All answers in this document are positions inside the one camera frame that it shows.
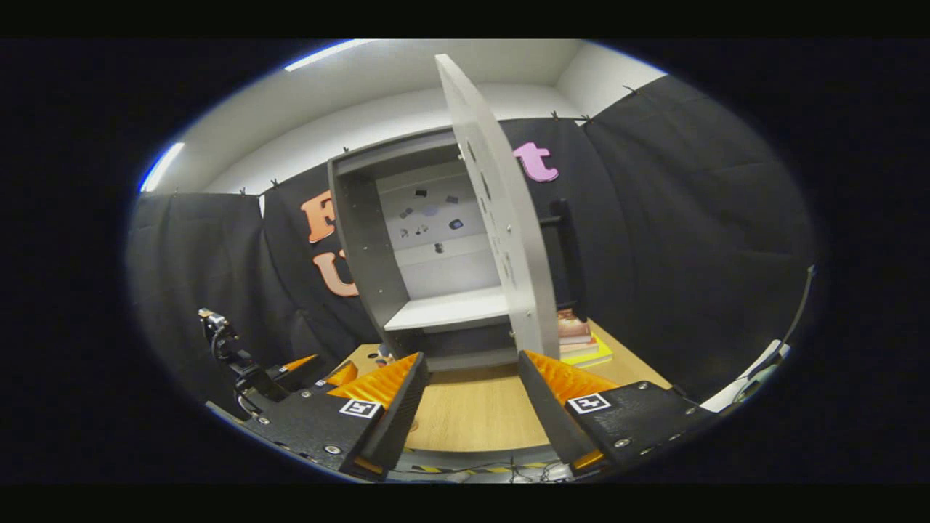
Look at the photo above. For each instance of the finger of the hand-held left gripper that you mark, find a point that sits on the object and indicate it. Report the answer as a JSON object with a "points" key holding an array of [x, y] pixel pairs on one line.
{"points": [[340, 376], [298, 367]]}

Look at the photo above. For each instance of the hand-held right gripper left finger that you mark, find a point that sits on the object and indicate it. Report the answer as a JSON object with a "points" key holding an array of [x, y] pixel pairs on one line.
{"points": [[396, 421]]}

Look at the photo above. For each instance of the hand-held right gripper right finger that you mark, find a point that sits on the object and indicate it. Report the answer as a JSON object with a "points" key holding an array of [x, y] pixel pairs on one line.
{"points": [[545, 414]]}

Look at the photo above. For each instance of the grey cabinet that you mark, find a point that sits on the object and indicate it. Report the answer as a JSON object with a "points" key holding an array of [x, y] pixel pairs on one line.
{"points": [[363, 240]]}

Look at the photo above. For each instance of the beige cabinet door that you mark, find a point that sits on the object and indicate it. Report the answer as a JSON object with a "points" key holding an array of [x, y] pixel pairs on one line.
{"points": [[508, 218]]}

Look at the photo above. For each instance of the penguin plush toy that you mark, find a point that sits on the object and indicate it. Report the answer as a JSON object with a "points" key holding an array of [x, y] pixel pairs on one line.
{"points": [[386, 356]]}

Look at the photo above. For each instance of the yellow book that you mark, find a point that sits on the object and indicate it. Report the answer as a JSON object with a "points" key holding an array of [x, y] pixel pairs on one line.
{"points": [[592, 356]]}

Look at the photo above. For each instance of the red cover book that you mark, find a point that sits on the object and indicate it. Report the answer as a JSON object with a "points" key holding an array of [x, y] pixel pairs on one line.
{"points": [[574, 327]]}

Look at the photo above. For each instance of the ceiling light strip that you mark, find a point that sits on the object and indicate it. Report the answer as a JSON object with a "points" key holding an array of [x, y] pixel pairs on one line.
{"points": [[161, 167], [327, 52]]}

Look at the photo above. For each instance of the black backdrop cloth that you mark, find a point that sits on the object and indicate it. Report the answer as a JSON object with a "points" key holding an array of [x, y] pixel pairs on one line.
{"points": [[690, 218]]}

